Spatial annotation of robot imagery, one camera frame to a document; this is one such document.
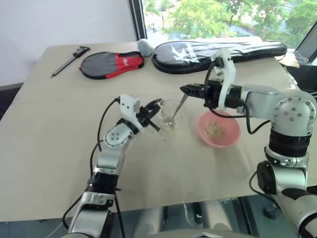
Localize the grey ball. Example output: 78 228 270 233
137 38 154 58

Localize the brown cardboard piece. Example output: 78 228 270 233
279 53 301 68

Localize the metal spoon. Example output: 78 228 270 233
170 93 189 122

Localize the small blue floor object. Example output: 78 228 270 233
263 205 282 219

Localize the black badminton racket case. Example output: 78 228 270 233
151 40 288 75

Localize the black caliper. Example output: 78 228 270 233
50 46 91 78

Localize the red and black paddle case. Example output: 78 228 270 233
79 51 146 80

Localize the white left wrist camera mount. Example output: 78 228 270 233
118 94 145 132

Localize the clear glass mug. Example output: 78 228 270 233
160 99 187 132

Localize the pink bowl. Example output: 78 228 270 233
196 110 242 149

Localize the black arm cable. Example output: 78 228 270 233
89 98 120 179
204 60 272 135

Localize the black side desk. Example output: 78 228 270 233
287 63 317 96

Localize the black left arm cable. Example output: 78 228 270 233
89 98 120 179

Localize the black window frame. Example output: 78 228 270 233
128 0 147 42

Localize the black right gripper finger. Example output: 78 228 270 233
182 89 206 98
179 84 206 92

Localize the dark laptop screen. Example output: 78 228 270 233
294 24 317 65

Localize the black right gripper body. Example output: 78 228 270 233
203 78 225 109

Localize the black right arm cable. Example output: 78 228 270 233
204 60 272 135

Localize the oatmeal heap in bowl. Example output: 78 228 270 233
205 121 226 138

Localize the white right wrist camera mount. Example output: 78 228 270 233
211 48 236 110

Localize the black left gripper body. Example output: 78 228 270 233
136 105 156 127

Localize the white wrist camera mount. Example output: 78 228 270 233
211 48 236 110
118 94 145 132

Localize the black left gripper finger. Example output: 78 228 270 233
147 119 161 132
145 98 163 112

